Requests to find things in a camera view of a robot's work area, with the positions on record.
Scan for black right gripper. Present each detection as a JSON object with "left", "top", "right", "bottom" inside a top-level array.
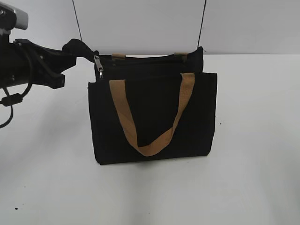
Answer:
[{"left": 0, "top": 34, "right": 93, "bottom": 89}]

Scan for silver metal zipper pull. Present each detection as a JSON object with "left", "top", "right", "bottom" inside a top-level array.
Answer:
[{"left": 94, "top": 55, "right": 103, "bottom": 79}]

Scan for black tote bag tan handles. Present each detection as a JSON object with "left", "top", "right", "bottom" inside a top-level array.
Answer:
[{"left": 88, "top": 47, "right": 218, "bottom": 165}]

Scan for black camera cable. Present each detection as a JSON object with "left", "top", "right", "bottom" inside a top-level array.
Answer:
[{"left": 0, "top": 39, "right": 33, "bottom": 128}]

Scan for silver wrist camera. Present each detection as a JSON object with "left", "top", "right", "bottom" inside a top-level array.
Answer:
[{"left": 0, "top": 2, "right": 29, "bottom": 36}]

